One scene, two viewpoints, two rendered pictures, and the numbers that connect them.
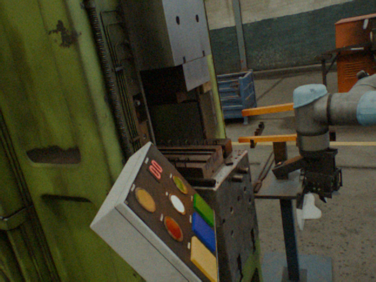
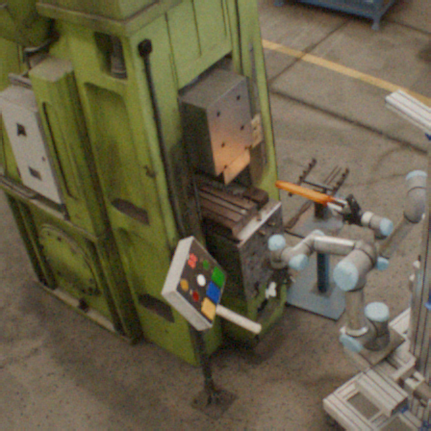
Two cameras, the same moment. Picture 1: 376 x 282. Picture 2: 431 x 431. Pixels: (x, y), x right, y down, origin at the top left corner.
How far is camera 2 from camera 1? 3.10 m
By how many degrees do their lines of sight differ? 29
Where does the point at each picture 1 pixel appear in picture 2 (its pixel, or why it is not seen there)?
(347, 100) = (287, 256)
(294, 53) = not seen: outside the picture
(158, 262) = (187, 310)
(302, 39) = not seen: outside the picture
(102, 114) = (165, 209)
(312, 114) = (274, 254)
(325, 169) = (280, 275)
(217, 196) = (240, 250)
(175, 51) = (218, 166)
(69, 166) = (140, 223)
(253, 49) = not seen: outside the picture
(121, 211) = (174, 292)
